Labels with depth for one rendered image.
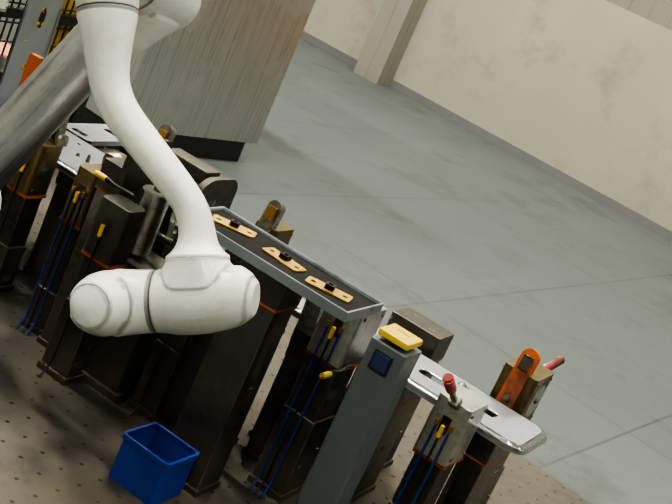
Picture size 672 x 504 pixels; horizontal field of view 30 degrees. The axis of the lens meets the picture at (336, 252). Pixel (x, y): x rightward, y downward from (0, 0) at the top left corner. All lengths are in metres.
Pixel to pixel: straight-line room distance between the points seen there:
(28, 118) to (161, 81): 4.35
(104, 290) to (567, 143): 9.79
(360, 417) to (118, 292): 0.46
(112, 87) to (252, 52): 4.99
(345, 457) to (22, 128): 0.81
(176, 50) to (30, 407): 4.37
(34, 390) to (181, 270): 0.60
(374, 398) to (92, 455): 0.54
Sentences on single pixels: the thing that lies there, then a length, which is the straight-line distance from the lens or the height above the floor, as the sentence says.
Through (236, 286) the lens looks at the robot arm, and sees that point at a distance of 1.94.
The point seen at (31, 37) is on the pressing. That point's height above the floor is 1.18.
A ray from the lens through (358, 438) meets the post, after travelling 2.12.
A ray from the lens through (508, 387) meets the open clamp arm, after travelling 2.53.
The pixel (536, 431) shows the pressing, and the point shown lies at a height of 1.00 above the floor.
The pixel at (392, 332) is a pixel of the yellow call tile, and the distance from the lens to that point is 2.08.
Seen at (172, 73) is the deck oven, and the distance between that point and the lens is 6.66.
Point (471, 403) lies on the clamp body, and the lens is 2.24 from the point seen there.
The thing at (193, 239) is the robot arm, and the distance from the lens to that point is 1.97.
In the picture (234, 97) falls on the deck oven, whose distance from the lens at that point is 7.07.
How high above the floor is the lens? 1.82
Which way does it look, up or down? 16 degrees down
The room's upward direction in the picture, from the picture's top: 24 degrees clockwise
